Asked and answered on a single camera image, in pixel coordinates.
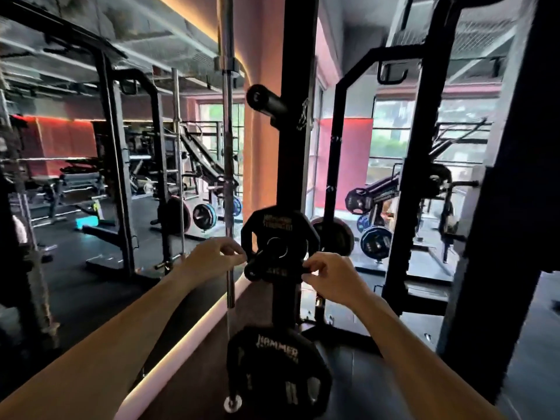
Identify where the large window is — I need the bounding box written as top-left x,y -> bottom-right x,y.
367,97 -> 499,185
198,103 -> 246,175

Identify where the black plate loaded machine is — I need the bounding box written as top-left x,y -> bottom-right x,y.
344,119 -> 487,265

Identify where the silver upright barbell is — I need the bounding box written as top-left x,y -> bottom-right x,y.
214,0 -> 244,413
170,67 -> 187,263

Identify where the black power rack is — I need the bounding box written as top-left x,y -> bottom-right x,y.
0,0 -> 176,280
321,0 -> 512,320

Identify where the person's left hand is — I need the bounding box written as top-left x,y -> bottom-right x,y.
183,237 -> 248,288

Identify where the black incline bench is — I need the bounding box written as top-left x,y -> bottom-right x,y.
178,123 -> 239,204

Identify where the blue rimmed weight plate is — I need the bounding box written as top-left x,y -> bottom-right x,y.
192,203 -> 218,231

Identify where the round black weight plate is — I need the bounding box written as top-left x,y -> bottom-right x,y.
310,216 -> 355,258

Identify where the thick black upright column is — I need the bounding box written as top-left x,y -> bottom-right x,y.
437,0 -> 560,405

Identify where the black storage peg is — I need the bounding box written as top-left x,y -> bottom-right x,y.
246,84 -> 290,119

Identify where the black flat bench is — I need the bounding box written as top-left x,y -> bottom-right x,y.
24,158 -> 108,225

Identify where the person's right hand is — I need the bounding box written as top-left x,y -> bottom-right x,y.
301,252 -> 376,309

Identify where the black red weight plate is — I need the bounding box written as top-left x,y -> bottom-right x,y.
150,195 -> 192,235

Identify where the person's left forearm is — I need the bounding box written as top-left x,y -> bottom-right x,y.
0,259 -> 198,420

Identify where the black plate storage post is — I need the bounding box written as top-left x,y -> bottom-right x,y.
271,0 -> 321,333

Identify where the person's right forearm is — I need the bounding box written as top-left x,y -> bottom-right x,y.
350,292 -> 505,420

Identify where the large black weight plate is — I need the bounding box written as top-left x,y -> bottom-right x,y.
226,326 -> 333,420

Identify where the small black weight plate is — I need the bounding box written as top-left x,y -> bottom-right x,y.
240,209 -> 321,283

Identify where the large blue weight plate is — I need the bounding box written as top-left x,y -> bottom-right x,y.
360,226 -> 393,262

